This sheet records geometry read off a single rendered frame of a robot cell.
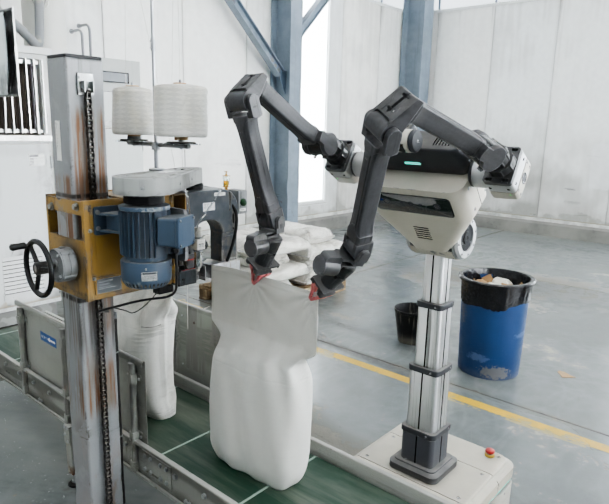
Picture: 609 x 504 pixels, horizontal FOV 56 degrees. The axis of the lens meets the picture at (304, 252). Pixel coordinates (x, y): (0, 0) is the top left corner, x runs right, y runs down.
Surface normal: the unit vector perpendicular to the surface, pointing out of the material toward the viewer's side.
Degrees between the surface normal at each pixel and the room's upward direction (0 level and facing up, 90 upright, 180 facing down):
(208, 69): 90
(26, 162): 90
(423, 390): 90
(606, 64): 90
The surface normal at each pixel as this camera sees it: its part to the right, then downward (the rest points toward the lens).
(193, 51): 0.75, 0.15
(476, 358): -0.62, 0.20
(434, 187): -0.40, -0.65
